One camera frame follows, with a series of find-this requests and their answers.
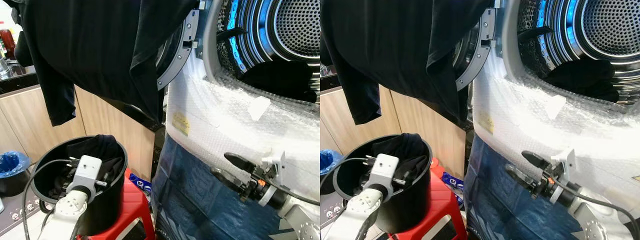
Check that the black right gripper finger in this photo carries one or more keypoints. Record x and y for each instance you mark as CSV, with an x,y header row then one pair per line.
x,y
538,161
229,180
241,163
525,178

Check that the black clothes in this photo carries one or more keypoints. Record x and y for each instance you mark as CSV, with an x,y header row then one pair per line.
x,y
97,147
405,145

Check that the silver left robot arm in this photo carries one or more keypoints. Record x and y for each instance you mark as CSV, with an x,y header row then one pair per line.
x,y
65,215
355,215

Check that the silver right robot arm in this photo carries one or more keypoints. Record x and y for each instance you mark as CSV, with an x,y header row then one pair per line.
x,y
300,222
600,220

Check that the front-loading washing machine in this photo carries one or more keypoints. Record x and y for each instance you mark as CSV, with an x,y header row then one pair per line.
x,y
590,30
280,30

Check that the white bubble wrap sheet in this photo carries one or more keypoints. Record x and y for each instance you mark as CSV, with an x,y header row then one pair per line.
x,y
225,125
530,130

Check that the blue white packet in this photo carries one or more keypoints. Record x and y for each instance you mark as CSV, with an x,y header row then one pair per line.
x,y
141,184
452,181

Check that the black plastic bucket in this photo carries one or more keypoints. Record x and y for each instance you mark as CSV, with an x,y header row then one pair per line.
x,y
107,210
410,210

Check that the blue woven tarp cover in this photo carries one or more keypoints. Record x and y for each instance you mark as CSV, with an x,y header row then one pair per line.
x,y
495,205
190,200

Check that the red plastic stool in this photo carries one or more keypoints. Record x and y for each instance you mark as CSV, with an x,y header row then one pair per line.
x,y
132,210
445,205

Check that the wooden cabinet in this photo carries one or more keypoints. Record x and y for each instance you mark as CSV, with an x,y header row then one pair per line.
x,y
415,120
30,125

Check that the white tape piece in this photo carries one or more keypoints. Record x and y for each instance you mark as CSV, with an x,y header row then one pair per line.
x,y
259,109
556,107

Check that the yellow label sticker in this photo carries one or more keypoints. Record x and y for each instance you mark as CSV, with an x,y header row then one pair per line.
x,y
181,124
485,122

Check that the blue plastic bag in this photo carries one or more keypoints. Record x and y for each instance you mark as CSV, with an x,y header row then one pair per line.
x,y
326,161
11,164

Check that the dark power strip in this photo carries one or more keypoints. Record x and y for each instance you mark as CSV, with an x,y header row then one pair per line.
x,y
331,211
17,212

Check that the black garment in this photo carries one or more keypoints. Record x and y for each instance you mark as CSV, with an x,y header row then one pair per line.
x,y
582,80
280,82

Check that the black round bin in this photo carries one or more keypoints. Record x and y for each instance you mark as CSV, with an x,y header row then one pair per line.
x,y
12,187

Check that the black countertop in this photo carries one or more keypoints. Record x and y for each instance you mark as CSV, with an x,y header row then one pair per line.
x,y
329,82
15,82

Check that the grey round washer door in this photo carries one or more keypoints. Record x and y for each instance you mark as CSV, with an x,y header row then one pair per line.
x,y
472,60
177,60

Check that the black hanging t-shirt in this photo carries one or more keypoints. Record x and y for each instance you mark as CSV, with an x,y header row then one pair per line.
x,y
395,50
100,50

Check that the red bottle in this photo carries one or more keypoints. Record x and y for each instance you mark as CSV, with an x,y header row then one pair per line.
x,y
7,42

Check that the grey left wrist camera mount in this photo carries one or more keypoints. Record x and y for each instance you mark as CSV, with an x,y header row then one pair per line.
x,y
86,172
382,172

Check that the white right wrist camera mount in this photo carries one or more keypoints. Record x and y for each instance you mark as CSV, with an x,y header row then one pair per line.
x,y
276,167
567,162

